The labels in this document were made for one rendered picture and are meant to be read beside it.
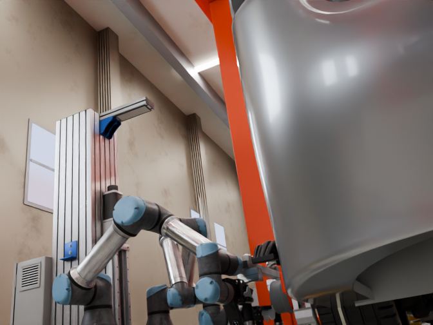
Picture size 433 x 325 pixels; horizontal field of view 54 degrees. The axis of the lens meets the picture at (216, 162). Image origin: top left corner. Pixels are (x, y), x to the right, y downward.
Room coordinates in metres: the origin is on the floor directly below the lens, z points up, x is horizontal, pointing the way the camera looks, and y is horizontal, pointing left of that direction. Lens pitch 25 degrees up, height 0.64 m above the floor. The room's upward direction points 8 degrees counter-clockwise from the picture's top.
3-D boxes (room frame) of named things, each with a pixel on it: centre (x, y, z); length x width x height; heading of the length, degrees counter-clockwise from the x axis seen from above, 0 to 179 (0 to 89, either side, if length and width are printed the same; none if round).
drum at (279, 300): (1.80, -0.25, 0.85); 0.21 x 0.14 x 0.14; 67
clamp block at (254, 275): (1.70, -0.06, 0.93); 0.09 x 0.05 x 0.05; 67
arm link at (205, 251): (1.45, 0.06, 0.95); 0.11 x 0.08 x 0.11; 151
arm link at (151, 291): (2.34, 0.40, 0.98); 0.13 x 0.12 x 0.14; 111
